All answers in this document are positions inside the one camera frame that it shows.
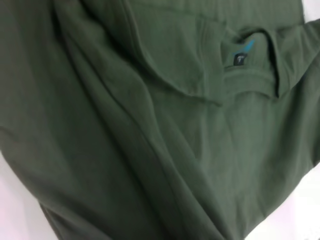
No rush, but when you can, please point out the dark green printed t-shirt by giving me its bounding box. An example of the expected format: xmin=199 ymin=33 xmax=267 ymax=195
xmin=0 ymin=0 xmax=320 ymax=240

